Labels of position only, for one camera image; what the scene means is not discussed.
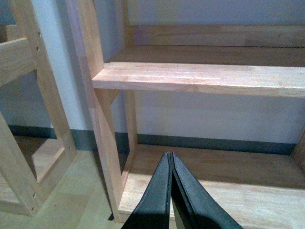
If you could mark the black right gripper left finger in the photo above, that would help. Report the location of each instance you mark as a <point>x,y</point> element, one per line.
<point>153,210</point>

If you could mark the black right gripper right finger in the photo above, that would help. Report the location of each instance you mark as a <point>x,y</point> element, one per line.
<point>194,208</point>

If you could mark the wooden shelf unit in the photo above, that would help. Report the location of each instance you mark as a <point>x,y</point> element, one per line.
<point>258,190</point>
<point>36,145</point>

